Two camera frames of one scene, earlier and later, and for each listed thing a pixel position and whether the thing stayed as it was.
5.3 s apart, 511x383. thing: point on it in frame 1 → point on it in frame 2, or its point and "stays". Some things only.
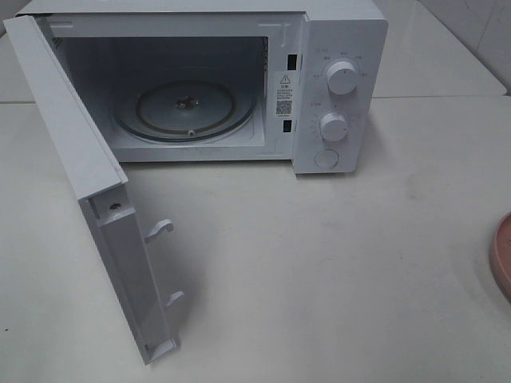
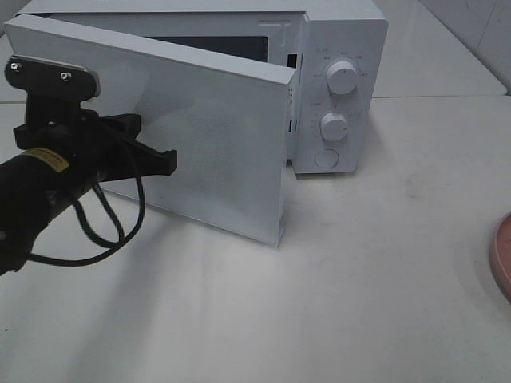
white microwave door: (120, 239) → (212, 144)
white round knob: (334, 127) stays
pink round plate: (501, 258) stays
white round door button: (326, 159) stays
